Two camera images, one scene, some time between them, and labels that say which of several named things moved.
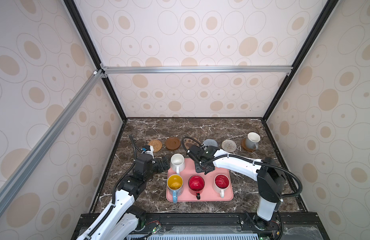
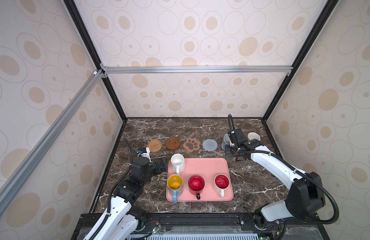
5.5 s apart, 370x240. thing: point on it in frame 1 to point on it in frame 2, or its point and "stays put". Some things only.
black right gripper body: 199,169 to 231,151
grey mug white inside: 252,140 stays put
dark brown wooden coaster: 172,143 stays put
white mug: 177,163 stays put
